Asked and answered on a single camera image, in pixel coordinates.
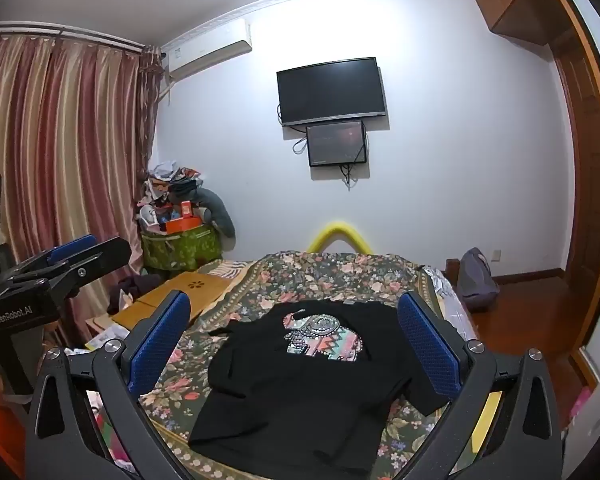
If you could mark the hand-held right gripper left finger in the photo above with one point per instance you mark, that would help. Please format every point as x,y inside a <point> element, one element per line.
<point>161,341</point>

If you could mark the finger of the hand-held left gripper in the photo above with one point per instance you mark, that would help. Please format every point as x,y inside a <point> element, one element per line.
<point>72,249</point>
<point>100,256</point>

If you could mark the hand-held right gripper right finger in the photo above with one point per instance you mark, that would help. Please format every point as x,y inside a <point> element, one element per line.
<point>429,347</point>

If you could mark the black elephant print t-shirt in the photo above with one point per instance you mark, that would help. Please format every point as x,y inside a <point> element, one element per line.
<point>300,390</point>

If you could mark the dark purple clothes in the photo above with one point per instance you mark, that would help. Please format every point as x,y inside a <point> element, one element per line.
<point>135,292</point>

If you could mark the pile of mixed clothes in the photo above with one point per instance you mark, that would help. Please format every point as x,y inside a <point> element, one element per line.
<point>167,182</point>

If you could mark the white papers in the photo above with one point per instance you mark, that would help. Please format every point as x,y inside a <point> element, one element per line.
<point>107,337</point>

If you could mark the light wooden board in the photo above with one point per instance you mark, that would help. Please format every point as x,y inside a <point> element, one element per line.
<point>190,287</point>

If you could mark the grey purple backpack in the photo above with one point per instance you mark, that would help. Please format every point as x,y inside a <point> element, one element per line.
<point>475,280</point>

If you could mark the green fabric storage bag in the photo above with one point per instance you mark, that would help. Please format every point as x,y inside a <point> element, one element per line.
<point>185,250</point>

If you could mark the orange box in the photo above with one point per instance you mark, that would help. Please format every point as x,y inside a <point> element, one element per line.
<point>180,222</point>

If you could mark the striped cloth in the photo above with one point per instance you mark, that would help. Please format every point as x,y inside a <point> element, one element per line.
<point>227,270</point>

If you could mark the striped pink curtain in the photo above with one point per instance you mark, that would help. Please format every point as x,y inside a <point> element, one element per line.
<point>65,150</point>

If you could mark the floral bed blanket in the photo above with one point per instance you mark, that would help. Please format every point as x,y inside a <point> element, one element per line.
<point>260,280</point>

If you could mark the grey plush pillow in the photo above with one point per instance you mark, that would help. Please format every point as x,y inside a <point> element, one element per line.
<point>220,215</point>

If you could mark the yellow foam tube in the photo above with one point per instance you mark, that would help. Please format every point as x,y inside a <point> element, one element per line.
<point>337,230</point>

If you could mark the pink box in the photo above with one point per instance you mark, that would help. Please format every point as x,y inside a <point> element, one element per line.
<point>580,405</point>

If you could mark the white air conditioner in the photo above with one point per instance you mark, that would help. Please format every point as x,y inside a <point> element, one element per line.
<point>205,50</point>

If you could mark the brown wooden door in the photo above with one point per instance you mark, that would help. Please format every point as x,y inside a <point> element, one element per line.
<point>585,160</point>

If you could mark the white wall socket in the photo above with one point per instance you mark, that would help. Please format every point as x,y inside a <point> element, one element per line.
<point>496,255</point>

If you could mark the white curtain rail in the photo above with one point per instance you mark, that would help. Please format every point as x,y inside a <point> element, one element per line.
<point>70,35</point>

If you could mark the small black wall monitor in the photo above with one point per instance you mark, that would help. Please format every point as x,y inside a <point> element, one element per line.
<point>336,142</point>

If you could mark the large black wall television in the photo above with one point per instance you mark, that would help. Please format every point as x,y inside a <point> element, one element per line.
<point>330,91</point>

